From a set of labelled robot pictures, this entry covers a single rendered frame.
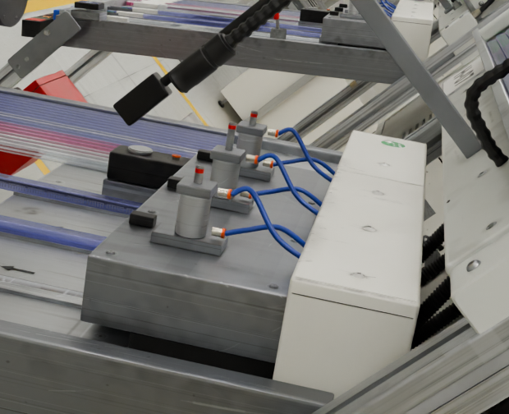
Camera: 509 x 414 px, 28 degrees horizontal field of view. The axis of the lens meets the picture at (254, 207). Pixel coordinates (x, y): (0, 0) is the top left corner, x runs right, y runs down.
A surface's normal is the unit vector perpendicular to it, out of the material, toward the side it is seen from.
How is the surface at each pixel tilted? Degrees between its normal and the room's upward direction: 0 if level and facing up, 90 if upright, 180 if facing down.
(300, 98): 90
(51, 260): 43
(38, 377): 90
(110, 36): 90
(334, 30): 90
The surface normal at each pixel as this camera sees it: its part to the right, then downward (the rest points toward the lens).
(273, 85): -0.17, 0.25
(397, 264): 0.15, -0.95
